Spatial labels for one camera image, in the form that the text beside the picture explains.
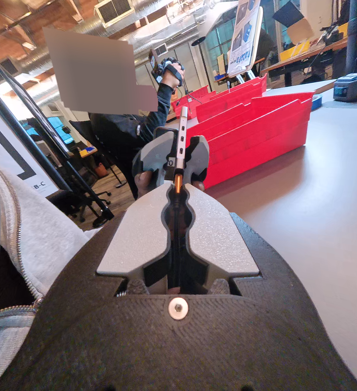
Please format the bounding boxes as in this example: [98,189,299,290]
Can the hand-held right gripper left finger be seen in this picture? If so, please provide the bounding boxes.
[96,183,177,295]

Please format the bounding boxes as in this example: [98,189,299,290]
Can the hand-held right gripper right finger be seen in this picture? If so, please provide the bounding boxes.
[181,183,260,295]

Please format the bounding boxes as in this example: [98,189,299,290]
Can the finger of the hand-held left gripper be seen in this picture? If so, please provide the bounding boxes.
[185,135,210,184]
[132,131,179,187]

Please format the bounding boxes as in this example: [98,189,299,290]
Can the grey usb hub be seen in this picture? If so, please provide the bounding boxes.
[175,106,189,171]

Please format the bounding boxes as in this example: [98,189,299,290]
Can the black usb-c cable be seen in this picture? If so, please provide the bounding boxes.
[174,174,185,294]

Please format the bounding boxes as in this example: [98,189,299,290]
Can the red plastic bin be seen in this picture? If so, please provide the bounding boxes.
[171,86,209,120]
[185,91,316,189]
[195,74,268,123]

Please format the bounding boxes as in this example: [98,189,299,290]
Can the person's left hand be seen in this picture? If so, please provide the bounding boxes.
[134,170,206,200]

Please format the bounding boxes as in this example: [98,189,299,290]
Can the black office chair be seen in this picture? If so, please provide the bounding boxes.
[48,121,112,223]

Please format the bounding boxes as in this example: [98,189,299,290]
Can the black light stand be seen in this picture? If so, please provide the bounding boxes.
[0,52,115,228]

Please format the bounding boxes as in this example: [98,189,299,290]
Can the person's grey hoodie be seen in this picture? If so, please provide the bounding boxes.
[0,167,101,391]

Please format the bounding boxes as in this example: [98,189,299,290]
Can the black floor lamp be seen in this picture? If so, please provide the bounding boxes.
[192,37,213,92]

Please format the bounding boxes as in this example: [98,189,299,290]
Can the instruction poster board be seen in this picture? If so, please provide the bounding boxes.
[227,0,263,84]

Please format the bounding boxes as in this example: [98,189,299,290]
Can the white printed sign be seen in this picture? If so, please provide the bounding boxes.
[0,102,60,197]

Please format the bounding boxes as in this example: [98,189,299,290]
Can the row of yellow bins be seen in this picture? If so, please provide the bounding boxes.
[279,14,357,62]

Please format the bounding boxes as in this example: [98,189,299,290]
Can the wooden office desk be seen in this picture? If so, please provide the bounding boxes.
[259,31,357,87]

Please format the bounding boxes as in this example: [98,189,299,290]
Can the cardboard sheet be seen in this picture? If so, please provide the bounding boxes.
[287,18,315,43]

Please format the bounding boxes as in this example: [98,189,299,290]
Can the black square panel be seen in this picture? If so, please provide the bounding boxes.
[272,0,302,29]

